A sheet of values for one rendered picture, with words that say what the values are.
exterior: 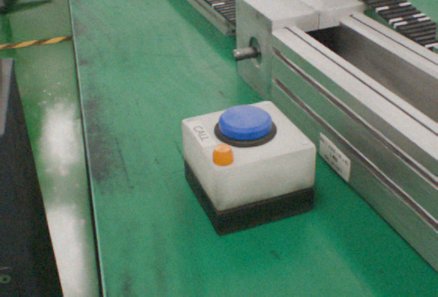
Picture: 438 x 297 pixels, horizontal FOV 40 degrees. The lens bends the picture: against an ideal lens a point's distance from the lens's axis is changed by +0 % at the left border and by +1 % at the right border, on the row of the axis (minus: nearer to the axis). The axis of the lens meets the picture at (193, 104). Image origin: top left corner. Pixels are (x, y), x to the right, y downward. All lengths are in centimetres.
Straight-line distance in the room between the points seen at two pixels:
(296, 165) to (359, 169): 6
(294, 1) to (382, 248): 28
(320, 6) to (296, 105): 11
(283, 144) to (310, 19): 18
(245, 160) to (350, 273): 10
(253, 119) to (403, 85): 15
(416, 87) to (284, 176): 15
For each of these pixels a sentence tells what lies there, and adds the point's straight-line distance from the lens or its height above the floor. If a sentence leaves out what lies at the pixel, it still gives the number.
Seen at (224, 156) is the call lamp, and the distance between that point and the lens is 42.
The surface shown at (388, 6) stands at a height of 80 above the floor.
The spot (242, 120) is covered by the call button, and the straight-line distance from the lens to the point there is 44.
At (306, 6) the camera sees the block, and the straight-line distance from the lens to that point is 61.
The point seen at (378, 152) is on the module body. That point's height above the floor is 83.
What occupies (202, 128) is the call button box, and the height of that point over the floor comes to 84.
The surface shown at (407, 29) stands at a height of 79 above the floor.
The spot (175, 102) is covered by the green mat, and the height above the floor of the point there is 78.
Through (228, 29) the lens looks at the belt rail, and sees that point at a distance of 79.
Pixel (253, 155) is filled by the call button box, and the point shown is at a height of 84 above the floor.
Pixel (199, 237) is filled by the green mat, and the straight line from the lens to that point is 45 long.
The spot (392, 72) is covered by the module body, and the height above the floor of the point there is 84.
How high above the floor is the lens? 108
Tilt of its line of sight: 29 degrees down
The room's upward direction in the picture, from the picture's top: 4 degrees counter-clockwise
